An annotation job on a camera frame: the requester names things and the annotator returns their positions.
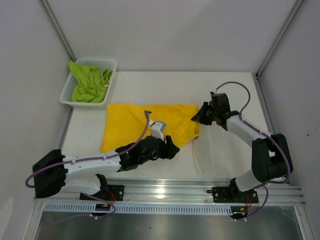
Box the yellow fabric shorts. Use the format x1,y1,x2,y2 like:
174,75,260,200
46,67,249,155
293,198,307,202
100,103,201,153

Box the green fabric shorts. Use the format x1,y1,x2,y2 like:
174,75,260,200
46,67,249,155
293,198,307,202
68,60,113,104

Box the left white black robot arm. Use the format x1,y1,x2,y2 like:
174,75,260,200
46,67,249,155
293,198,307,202
29,135,180,200

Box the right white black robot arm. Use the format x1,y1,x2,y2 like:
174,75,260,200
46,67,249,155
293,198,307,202
191,92,293,202

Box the white plastic mesh basket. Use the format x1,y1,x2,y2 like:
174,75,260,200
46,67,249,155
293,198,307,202
59,57,118,110

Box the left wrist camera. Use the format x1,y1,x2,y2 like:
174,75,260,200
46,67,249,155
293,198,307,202
149,120,167,141

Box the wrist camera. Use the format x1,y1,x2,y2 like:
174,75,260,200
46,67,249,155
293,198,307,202
210,89,221,96
149,120,167,141

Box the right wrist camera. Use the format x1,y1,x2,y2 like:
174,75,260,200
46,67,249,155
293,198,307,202
210,89,221,96

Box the aluminium mounting rail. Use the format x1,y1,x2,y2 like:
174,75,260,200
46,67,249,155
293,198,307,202
33,177,307,206

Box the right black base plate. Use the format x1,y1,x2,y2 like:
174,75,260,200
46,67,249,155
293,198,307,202
207,186,259,204

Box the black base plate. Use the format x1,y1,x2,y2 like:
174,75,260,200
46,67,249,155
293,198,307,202
87,184,125,202
207,186,259,204

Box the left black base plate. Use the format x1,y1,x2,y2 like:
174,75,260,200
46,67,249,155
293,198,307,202
87,184,125,202

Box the white slotted cable duct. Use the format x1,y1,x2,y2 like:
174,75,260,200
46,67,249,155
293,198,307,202
44,202,232,216

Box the right aluminium corner post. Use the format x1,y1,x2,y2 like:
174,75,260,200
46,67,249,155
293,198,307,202
255,0,307,81

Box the aluminium corner post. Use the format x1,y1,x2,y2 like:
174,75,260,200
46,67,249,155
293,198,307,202
255,0,307,81
38,0,77,62

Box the left aluminium corner post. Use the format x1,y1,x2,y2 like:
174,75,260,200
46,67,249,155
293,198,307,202
38,0,77,62

